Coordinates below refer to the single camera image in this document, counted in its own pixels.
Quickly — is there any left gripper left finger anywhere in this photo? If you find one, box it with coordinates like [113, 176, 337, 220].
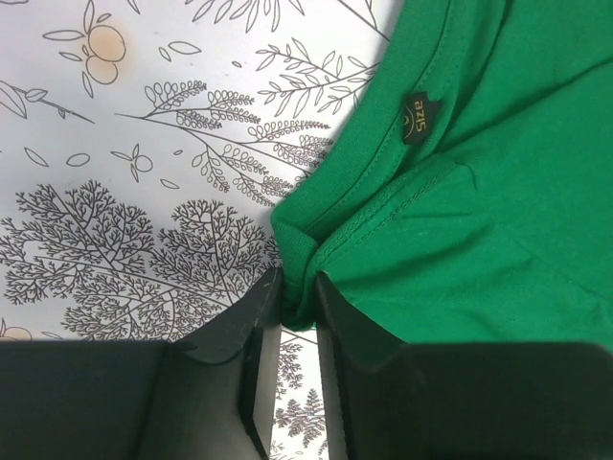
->
[1, 268, 283, 459]

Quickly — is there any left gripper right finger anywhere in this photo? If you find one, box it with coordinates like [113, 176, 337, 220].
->
[315, 274, 612, 459]

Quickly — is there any green t shirt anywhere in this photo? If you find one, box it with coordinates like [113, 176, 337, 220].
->
[271, 1, 612, 347]

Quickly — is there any floral patterned table mat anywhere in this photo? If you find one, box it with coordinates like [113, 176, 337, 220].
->
[0, 0, 408, 460]

